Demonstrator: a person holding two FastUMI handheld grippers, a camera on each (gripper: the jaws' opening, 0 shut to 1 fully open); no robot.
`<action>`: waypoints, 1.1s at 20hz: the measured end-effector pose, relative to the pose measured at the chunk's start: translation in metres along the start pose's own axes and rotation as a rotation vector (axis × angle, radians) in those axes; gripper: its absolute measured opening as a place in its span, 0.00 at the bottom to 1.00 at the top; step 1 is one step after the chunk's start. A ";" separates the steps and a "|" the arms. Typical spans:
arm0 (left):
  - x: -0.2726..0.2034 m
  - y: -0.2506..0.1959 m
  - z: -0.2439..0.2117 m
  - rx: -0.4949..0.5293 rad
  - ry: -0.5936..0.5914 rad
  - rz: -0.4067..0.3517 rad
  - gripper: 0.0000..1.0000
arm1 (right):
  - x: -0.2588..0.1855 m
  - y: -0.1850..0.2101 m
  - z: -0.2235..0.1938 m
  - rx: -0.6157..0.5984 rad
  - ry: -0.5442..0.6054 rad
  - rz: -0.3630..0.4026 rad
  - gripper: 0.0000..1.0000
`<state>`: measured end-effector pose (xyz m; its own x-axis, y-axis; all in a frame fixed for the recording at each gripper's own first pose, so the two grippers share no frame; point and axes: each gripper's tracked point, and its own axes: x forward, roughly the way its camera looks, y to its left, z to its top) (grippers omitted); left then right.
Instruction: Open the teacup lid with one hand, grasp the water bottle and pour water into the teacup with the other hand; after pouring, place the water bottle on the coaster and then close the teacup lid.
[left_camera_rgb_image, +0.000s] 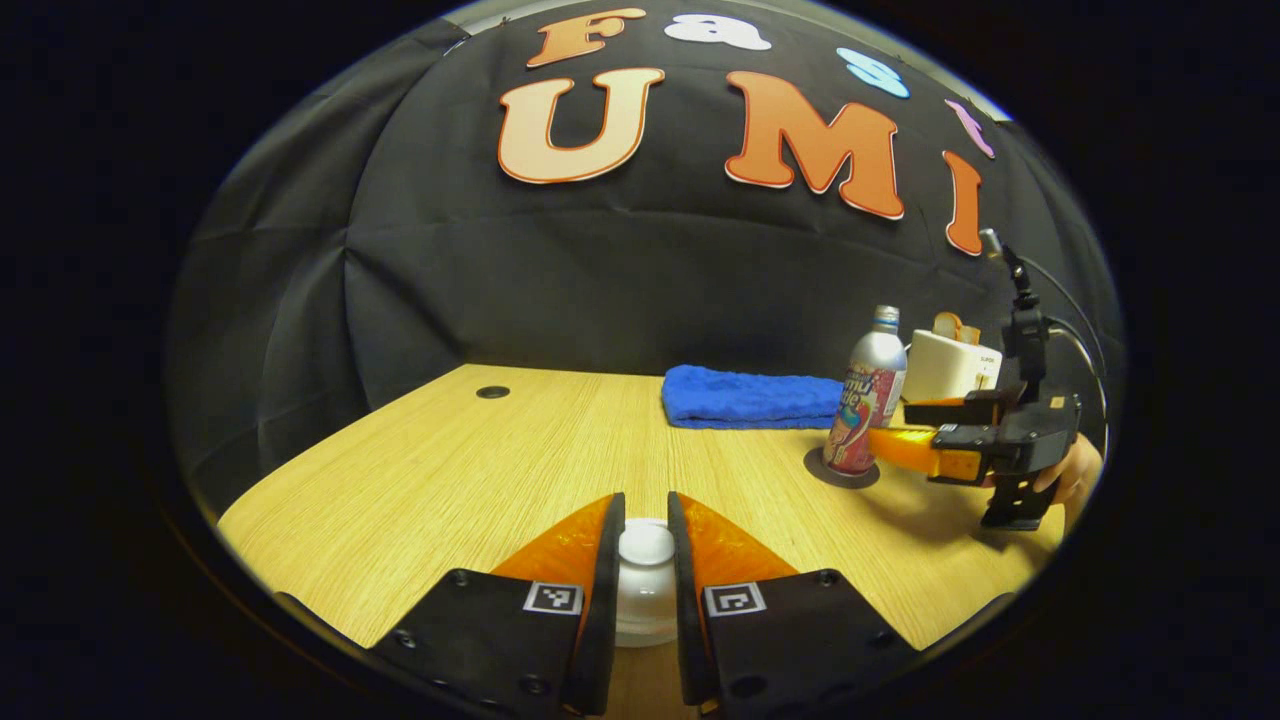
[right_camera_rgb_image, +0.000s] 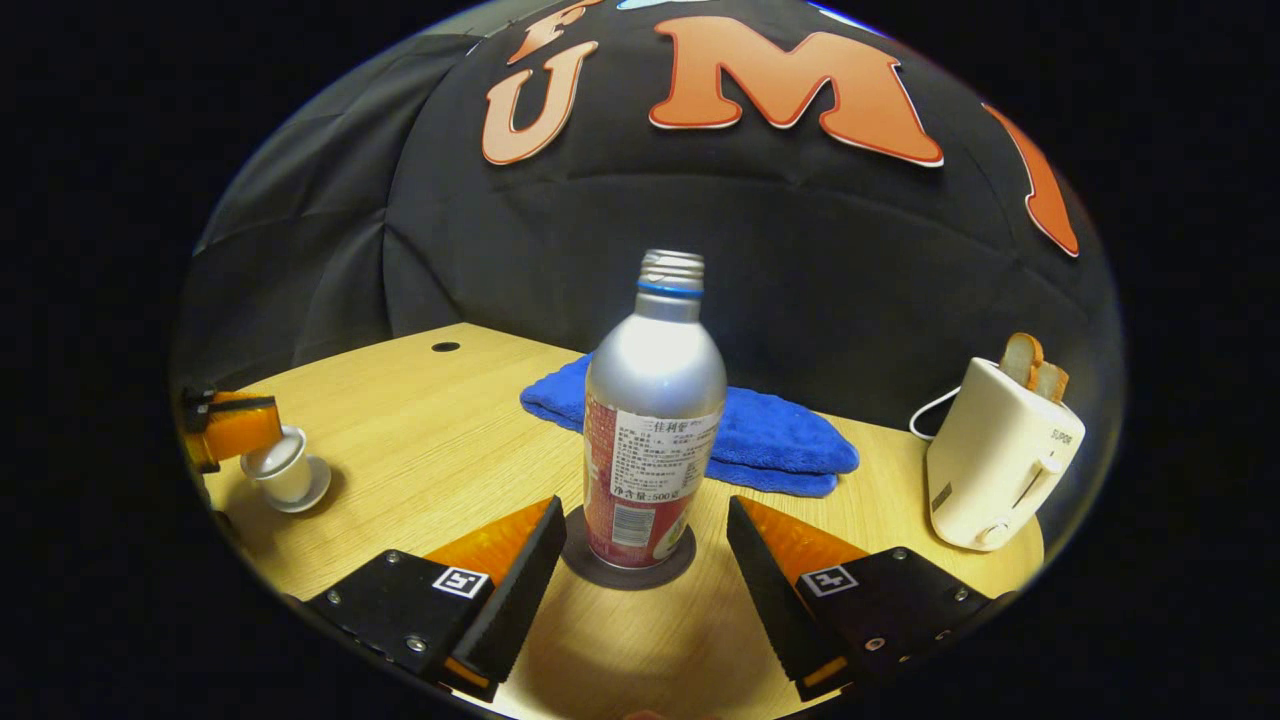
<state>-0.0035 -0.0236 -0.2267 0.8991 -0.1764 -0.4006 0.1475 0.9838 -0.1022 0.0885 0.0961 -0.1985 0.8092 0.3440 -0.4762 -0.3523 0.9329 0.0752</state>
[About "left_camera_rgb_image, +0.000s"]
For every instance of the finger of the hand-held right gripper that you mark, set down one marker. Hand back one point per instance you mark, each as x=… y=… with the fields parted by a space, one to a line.
x=950 y=412
x=915 y=450

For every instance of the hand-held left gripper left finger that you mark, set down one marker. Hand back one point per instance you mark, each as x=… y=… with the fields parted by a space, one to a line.
x=600 y=620

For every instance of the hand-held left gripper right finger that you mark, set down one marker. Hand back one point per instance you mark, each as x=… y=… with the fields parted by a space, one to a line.
x=690 y=620

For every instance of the silver water bottle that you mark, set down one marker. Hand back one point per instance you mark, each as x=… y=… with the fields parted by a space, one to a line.
x=870 y=380

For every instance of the dark round coaster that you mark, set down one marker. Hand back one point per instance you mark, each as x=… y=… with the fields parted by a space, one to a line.
x=815 y=472

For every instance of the white toaster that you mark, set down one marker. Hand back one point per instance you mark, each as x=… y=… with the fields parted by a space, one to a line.
x=950 y=368

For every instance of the toast slice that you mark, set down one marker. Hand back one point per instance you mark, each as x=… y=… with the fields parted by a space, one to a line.
x=971 y=333
x=945 y=325

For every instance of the blue towel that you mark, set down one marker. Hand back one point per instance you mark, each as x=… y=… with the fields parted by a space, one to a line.
x=750 y=397

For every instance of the black table grommet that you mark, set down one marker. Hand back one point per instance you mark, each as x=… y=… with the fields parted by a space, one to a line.
x=493 y=392

